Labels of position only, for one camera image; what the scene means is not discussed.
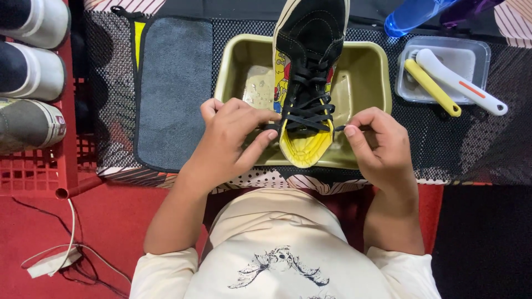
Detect purple translucent bottle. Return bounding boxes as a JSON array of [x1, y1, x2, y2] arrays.
[[440, 0, 506, 29]]

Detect white power adapter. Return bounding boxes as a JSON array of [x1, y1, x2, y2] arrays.
[[27, 247, 83, 279]]

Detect blue translucent bottle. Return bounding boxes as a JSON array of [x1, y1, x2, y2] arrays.
[[383, 0, 458, 39]]

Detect person's right hand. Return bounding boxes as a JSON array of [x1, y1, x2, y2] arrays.
[[343, 107, 419, 190]]

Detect red tube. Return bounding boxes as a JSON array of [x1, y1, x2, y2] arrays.
[[55, 176, 107, 200]]

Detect white cable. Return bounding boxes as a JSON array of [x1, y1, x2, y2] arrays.
[[21, 199, 86, 277]]

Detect olive green plastic basin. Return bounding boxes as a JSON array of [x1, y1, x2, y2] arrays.
[[214, 34, 392, 170]]

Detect person's left hand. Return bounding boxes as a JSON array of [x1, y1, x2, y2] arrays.
[[182, 97, 282, 196]]

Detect black shoelace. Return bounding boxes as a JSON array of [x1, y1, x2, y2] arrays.
[[264, 58, 347, 134]]

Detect red plastic shoe rack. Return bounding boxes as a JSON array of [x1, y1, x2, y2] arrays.
[[0, 37, 105, 198]]

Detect grey shoe with white sole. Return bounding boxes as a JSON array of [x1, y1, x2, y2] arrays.
[[0, 97, 67, 155]]

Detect white and black shoe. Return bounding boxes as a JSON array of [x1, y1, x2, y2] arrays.
[[0, 0, 71, 50], [0, 42, 67, 103]]

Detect clear plastic container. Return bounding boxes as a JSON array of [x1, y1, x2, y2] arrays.
[[395, 36, 491, 105]]

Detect grey microfibre cloth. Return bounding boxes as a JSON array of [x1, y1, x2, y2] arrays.
[[134, 17, 214, 173]]

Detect black and yellow sneaker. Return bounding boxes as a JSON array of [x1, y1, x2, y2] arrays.
[[272, 0, 351, 169]]

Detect yellow handled brush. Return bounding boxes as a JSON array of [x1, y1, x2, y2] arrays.
[[404, 58, 462, 118]]

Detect yellow cloth with black trim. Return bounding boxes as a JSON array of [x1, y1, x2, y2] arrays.
[[110, 6, 147, 71]]

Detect cream printed shirt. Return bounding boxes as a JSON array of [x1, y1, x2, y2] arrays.
[[130, 188, 442, 299]]

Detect black mesh mat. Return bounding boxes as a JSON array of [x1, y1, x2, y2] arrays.
[[85, 10, 532, 186]]

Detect white brush with orange stripe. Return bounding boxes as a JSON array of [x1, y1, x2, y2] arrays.
[[416, 48, 509, 116]]

